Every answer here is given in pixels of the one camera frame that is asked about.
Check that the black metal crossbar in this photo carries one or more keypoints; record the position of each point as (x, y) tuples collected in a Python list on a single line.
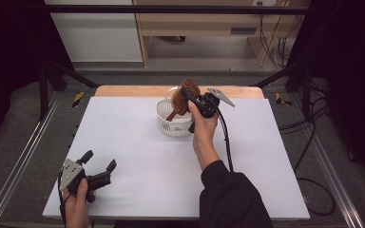
[(171, 9)]

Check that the person's left hand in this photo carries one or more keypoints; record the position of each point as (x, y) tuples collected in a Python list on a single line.
[(76, 209)]

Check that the white plastic basket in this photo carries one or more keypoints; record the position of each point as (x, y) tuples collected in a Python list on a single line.
[(171, 128)]

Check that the light wooden desk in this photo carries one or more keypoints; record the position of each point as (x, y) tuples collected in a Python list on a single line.
[(202, 23)]

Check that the person's right hand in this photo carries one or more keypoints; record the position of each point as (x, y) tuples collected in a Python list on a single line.
[(204, 129)]

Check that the black metal stand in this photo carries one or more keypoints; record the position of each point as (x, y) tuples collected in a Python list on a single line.
[(43, 91), (306, 91)]

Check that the brown wooden hairbrush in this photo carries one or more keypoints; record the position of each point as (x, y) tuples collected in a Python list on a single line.
[(180, 103)]

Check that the black curtain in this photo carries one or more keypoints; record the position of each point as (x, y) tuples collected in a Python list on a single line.
[(355, 63), (9, 47)]

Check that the white cabinet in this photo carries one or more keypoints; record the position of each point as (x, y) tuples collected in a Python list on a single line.
[(98, 38)]

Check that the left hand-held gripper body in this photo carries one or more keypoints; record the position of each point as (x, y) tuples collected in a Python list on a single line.
[(85, 182)]

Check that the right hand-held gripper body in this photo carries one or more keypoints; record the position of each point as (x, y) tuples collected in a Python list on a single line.
[(209, 103)]

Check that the aluminium floor rail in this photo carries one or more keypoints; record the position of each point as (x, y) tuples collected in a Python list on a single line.
[(336, 177), (15, 167)]

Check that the white table mat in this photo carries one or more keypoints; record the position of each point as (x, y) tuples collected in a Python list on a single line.
[(139, 177)]

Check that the light wooden table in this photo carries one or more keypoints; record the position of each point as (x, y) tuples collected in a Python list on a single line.
[(133, 91)]

